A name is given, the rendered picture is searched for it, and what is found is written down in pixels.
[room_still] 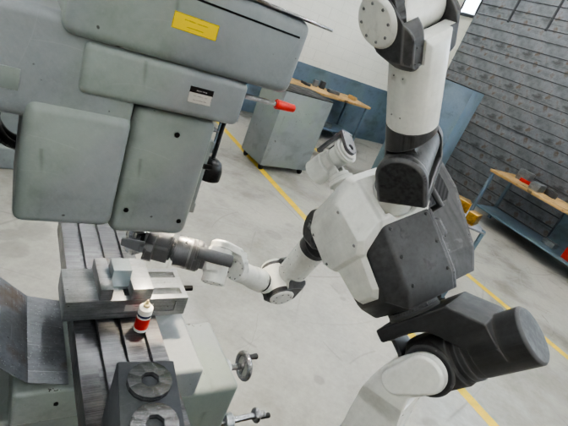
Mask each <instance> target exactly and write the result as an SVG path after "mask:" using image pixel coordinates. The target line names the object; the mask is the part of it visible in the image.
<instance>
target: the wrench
mask: <svg viewBox="0 0 568 426"><path fill-rule="evenodd" d="M254 1H256V2H258V3H262V4H264V5H266V6H268V7H270V8H273V9H276V10H278V11H281V12H283V13H285V14H288V15H291V16H292V17H295V18H297V19H301V20H303V21H305V22H307V23H310V24H312V25H315V26H318V27H320V28H322V29H324V30H328V31H330V32H333V29H332V28H329V27H327V26H325V25H322V24H320V23H317V22H315V21H313V20H311V19H307V18H305V17H303V16H301V15H299V14H295V13H293V12H291V11H289V10H286V9H284V8H281V7H279V6H278V5H277V6H276V5H275V4H272V3H269V2H266V1H265V0H254Z"/></svg>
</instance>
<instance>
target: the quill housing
mask: <svg viewBox="0 0 568 426"><path fill-rule="evenodd" d="M214 127H215V126H214V123H213V121H211V120H208V119H203V118H199V117H192V116H188V115H184V114H180V113H175V112H169V111H164V110H161V109H156V108H152V107H148V106H141V105H136V104H134V109H133V113H132V117H131V121H130V130H129V135H128V142H127V145H126V150H125V154H124V158H123V164H122V169H121V172H120V177H119V180H118V185H117V192H116V196H115V200H114V204H113V207H112V214H111V218H110V220H109V222H108V225H109V226H110V227H111V228H112V229H114V230H118V231H133V232H165V233H177V232H181V231H182V230H183V228H184V226H185V223H186V220H187V217H188V213H189V209H190V206H191V204H192V200H193V197H194V193H195V190H196V187H197V184H198V181H199V176H200V174H201V170H202V167H203V165H204V161H205V157H206V153H207V150H208V148H209V145H210V140H211V137H212V134H213V131H214Z"/></svg>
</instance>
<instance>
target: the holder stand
mask: <svg viewBox="0 0 568 426"><path fill-rule="evenodd" d="M101 426H185V425H184V420H183V411H182V406H181V402H180V396H179V391H178V383H177V377H176V372H175V368H174V362H173V361H149V362H118V363H117V367H116V369H115V373H114V376H113V379H112V385H111V388H110V391H109V395H108V398H107V401H106V407H105V410H104V413H103V417H102V420H101Z"/></svg>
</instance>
